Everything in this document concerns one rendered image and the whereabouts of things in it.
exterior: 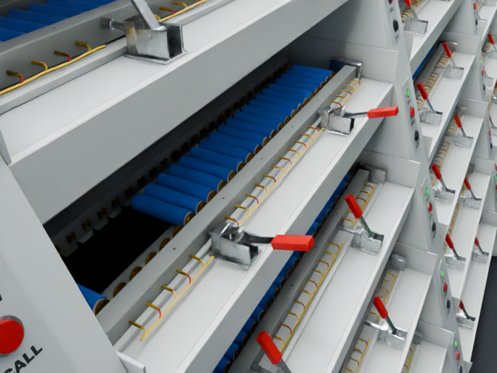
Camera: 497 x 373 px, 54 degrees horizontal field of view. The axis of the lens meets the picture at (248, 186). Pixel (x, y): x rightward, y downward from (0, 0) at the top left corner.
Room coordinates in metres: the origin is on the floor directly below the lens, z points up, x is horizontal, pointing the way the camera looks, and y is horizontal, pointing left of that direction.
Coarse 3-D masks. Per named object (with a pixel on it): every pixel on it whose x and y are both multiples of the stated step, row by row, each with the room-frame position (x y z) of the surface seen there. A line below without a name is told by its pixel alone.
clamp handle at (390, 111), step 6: (378, 108) 0.57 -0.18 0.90; (384, 108) 0.56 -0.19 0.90; (390, 108) 0.55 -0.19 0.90; (396, 108) 0.55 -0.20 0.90; (342, 114) 0.59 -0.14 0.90; (348, 114) 0.59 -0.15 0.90; (354, 114) 0.58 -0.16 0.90; (360, 114) 0.57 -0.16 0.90; (366, 114) 0.57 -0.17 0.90; (372, 114) 0.56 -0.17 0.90; (378, 114) 0.56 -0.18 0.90; (384, 114) 0.55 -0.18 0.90; (390, 114) 0.55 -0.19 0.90; (396, 114) 0.54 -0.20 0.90
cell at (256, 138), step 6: (222, 126) 0.59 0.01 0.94; (228, 126) 0.59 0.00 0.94; (222, 132) 0.58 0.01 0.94; (228, 132) 0.58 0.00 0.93; (234, 132) 0.57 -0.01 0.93; (240, 132) 0.57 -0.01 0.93; (246, 132) 0.57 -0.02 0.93; (252, 132) 0.57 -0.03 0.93; (246, 138) 0.56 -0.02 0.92; (252, 138) 0.56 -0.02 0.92; (258, 138) 0.56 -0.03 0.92; (264, 138) 0.56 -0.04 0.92
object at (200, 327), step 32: (288, 64) 0.82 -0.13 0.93; (320, 64) 0.79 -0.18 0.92; (352, 64) 0.74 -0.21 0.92; (384, 64) 0.73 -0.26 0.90; (256, 96) 0.71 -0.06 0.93; (352, 96) 0.69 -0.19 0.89; (384, 96) 0.68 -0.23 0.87; (320, 160) 0.53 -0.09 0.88; (352, 160) 0.58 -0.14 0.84; (288, 192) 0.47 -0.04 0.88; (320, 192) 0.49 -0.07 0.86; (256, 224) 0.43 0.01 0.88; (288, 224) 0.42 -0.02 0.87; (288, 256) 0.43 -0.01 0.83; (192, 288) 0.35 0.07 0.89; (224, 288) 0.35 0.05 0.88; (256, 288) 0.37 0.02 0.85; (160, 320) 0.32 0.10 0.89; (192, 320) 0.32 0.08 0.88; (224, 320) 0.32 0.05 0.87; (128, 352) 0.30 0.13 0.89; (160, 352) 0.30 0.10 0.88; (192, 352) 0.29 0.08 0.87; (224, 352) 0.33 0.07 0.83
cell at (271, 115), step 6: (246, 108) 0.63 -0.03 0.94; (252, 108) 0.63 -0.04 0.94; (258, 108) 0.63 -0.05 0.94; (252, 114) 0.62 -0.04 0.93; (258, 114) 0.62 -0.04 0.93; (264, 114) 0.62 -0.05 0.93; (270, 114) 0.61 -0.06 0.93; (276, 114) 0.61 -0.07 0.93; (282, 114) 0.61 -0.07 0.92; (282, 120) 0.60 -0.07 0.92
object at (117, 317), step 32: (320, 96) 0.64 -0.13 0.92; (288, 128) 0.56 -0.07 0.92; (256, 160) 0.50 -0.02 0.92; (288, 160) 0.52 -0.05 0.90; (224, 192) 0.45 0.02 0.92; (192, 224) 0.40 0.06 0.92; (160, 256) 0.37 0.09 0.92; (192, 256) 0.38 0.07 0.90; (128, 288) 0.33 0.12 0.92; (160, 288) 0.35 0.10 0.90; (128, 320) 0.31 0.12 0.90
